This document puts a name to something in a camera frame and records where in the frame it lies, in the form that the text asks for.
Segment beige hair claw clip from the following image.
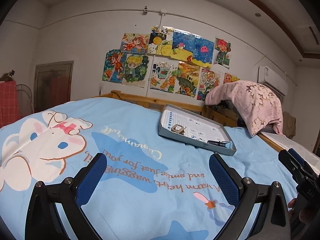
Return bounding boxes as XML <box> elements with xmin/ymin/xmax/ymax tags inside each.
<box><xmin>171</xmin><ymin>124</ymin><xmax>186</xmax><ymax>135</ymax></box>

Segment person's right hand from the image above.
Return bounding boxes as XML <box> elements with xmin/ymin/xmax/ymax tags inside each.
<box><xmin>287</xmin><ymin>198</ymin><xmax>319</xmax><ymax>225</ymax></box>

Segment pink floral blanket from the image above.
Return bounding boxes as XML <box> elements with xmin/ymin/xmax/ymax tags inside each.
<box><xmin>205</xmin><ymin>80</ymin><xmax>283</xmax><ymax>137</ymax></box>

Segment white air conditioner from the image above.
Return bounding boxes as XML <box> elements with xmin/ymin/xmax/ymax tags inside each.
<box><xmin>258</xmin><ymin>66</ymin><xmax>288</xmax><ymax>96</ymax></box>

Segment light blue cartoon bedsheet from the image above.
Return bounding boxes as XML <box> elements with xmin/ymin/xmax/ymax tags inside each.
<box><xmin>0</xmin><ymin>97</ymin><xmax>301</xmax><ymax>240</ymax></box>

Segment red checked cloth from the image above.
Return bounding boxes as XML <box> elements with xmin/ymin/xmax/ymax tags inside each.
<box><xmin>0</xmin><ymin>81</ymin><xmax>21</xmax><ymax>128</ymax></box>

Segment standing fan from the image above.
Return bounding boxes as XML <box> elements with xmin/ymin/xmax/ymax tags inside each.
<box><xmin>16</xmin><ymin>84</ymin><xmax>34</xmax><ymax>118</ymax></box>

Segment grey shallow cardboard box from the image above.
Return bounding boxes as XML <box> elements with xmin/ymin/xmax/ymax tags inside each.
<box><xmin>158</xmin><ymin>105</ymin><xmax>236</xmax><ymax>156</ymax></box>

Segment brown wooden door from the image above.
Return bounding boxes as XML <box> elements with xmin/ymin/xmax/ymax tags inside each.
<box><xmin>34</xmin><ymin>61</ymin><xmax>74</xmax><ymax>112</ymax></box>

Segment wooden bed frame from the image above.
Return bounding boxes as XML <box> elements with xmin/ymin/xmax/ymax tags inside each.
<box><xmin>96</xmin><ymin>89</ymin><xmax>318</xmax><ymax>156</ymax></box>

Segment colourful wall drawings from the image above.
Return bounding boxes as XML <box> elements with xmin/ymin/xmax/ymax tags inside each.
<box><xmin>102</xmin><ymin>26</ymin><xmax>238</xmax><ymax>101</ymax></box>

